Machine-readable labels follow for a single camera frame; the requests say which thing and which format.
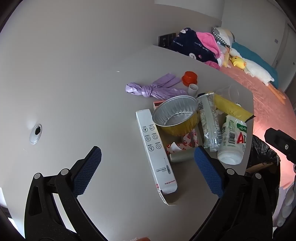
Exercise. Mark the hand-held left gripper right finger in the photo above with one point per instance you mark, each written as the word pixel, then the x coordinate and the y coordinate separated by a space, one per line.
pixel 207 169

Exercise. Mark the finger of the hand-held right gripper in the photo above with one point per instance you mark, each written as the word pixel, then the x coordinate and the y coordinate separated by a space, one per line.
pixel 278 140

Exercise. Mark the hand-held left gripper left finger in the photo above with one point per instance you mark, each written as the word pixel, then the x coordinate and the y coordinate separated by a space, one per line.
pixel 91 166

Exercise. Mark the black trash bag bin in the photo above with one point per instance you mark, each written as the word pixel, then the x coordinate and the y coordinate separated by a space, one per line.
pixel 259 153

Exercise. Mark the yellow snack packet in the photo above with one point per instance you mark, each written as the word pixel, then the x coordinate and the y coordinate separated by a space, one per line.
pixel 226 105

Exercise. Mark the pink and brown small box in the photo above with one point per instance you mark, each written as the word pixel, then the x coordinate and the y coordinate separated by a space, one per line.
pixel 158 103

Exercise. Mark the brown cardboard piece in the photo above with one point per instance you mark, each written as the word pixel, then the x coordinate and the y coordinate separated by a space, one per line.
pixel 261 166

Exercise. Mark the white drink bottle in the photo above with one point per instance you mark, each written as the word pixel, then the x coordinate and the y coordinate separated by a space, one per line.
pixel 231 148

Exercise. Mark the red and white wrapper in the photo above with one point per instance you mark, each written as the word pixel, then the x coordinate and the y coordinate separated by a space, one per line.
pixel 189 140

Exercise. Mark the silver sachet packet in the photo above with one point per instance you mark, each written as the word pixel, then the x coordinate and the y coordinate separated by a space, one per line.
pixel 208 120

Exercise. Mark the bed with pink sheet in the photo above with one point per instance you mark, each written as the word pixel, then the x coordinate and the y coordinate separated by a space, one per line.
pixel 254 97

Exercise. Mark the foil bowl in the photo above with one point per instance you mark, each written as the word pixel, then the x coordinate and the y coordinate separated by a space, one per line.
pixel 173 132

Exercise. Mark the long white carton box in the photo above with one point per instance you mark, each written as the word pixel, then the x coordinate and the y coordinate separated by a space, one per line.
pixel 152 150

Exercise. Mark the clear plastic cup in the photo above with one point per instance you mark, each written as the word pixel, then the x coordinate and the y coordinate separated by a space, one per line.
pixel 231 92

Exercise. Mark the white goose plush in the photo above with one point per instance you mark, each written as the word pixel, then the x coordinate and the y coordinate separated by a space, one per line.
pixel 256 69

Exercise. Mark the small white cap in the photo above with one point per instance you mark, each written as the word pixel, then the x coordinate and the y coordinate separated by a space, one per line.
pixel 193 89

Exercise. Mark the yellow duck plush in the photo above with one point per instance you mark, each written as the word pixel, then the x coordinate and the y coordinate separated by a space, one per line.
pixel 238 61

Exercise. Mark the orange bottle cap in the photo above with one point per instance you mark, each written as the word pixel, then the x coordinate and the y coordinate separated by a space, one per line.
pixel 189 77

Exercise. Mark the white door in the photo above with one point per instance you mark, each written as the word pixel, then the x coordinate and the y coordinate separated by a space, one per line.
pixel 290 46

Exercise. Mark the knotted purple plastic bag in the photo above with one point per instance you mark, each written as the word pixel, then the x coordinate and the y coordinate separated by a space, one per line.
pixel 148 90

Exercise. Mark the yellow knitted toy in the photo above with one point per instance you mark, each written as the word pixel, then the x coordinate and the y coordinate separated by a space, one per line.
pixel 226 60

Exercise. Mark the checkered pillow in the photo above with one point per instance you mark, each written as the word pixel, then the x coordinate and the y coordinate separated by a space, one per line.
pixel 222 33

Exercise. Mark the pink cloth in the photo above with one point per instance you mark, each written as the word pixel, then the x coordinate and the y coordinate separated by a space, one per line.
pixel 208 39

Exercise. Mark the navy printed blanket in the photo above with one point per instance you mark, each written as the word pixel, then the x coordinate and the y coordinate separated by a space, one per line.
pixel 187 44

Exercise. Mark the black wall socket panel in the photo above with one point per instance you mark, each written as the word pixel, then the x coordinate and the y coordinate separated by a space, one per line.
pixel 165 40

